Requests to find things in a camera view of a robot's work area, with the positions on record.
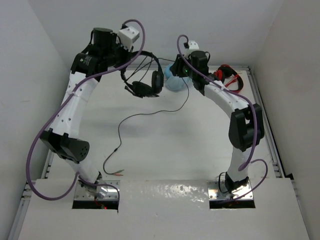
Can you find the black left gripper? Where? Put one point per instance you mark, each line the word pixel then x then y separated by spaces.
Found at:
pixel 114 43

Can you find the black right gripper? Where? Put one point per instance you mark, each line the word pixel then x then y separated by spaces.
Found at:
pixel 177 68

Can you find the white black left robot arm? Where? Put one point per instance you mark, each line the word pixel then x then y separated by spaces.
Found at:
pixel 62 134

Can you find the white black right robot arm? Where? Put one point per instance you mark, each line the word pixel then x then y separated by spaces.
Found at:
pixel 246 127

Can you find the red black headphones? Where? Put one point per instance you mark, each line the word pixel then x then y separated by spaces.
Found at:
pixel 231 78

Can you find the light blue headphones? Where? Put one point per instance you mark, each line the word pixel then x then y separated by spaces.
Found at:
pixel 174 83

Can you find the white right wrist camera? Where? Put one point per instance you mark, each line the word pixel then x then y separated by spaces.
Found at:
pixel 190 47

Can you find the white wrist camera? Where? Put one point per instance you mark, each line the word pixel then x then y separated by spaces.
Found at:
pixel 128 36
pixel 190 47

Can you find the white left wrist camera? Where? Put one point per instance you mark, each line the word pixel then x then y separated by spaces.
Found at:
pixel 128 36

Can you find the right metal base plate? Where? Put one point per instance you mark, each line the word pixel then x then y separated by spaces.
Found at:
pixel 219 193

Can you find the metal base plate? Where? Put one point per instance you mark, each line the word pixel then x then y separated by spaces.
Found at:
pixel 107 192
pixel 219 193

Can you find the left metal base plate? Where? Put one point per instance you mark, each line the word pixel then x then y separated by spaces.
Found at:
pixel 107 192

